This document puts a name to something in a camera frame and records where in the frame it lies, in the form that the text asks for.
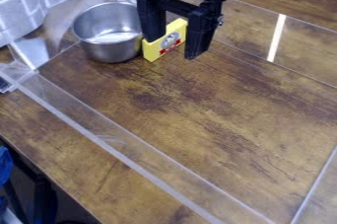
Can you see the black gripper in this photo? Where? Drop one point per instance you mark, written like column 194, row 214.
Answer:
column 205, row 19

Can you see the yellow butter box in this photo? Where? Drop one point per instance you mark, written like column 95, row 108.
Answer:
column 155, row 49

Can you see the stainless steel pot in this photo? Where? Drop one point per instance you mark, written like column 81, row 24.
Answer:
column 110, row 32

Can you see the blue object at left edge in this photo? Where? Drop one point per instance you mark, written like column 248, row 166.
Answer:
column 6, row 170

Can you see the clear acrylic enclosure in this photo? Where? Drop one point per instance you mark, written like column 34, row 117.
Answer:
column 218, row 140

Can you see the black table frame leg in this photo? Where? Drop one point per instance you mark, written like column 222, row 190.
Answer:
column 45, row 198

